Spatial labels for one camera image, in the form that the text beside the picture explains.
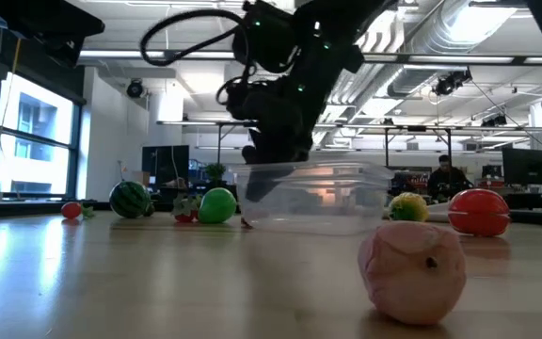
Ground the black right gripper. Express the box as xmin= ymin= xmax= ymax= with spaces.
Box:
xmin=226 ymin=77 xmax=318 ymax=204

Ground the round green toy fruit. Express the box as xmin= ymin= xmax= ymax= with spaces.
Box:
xmin=197 ymin=186 xmax=238 ymax=225

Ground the clear plastic tupperware container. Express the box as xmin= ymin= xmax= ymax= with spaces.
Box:
xmin=231 ymin=161 xmax=395 ymax=236

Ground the striped green toy watermelon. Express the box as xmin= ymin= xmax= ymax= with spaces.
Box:
xmin=108 ymin=180 xmax=152 ymax=219

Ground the yellow toy fruit green stem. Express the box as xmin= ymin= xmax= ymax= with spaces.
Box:
xmin=388 ymin=191 xmax=430 ymax=223

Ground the pink toy peach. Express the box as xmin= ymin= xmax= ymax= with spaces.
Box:
xmin=357 ymin=220 xmax=468 ymax=327

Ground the small red toy tomato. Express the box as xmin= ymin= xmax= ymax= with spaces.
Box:
xmin=60 ymin=202 xmax=84 ymax=220

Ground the large red toy tomato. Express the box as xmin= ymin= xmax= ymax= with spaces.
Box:
xmin=447 ymin=188 xmax=511 ymax=237

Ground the background potted plant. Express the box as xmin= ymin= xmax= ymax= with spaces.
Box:
xmin=203 ymin=162 xmax=228 ymax=187

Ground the long ceiling light bar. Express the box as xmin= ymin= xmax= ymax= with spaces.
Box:
xmin=78 ymin=49 xmax=542 ymax=66

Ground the black computer monitor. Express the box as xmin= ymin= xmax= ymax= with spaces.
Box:
xmin=141 ymin=144 xmax=190 ymax=186
xmin=502 ymin=148 xmax=542 ymax=187

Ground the black ceiling spotlight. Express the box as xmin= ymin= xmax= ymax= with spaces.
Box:
xmin=125 ymin=78 xmax=146 ymax=99

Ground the large glass window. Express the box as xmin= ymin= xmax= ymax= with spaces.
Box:
xmin=0 ymin=73 xmax=82 ymax=199

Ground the pink folded cloth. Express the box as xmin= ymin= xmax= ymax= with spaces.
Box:
xmin=424 ymin=201 xmax=452 ymax=224

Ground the person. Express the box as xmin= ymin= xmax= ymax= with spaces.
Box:
xmin=426 ymin=153 xmax=474 ymax=202

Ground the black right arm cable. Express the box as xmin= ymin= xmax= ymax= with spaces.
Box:
xmin=139 ymin=8 xmax=253 ymax=107

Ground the black metal frame rack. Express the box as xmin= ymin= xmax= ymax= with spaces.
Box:
xmin=216 ymin=121 xmax=454 ymax=167

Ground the silver ventilation duct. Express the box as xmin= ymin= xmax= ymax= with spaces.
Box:
xmin=386 ymin=0 xmax=531 ymax=99

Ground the black ceiling camera cluster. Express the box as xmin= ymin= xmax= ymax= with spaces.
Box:
xmin=432 ymin=68 xmax=473 ymax=98

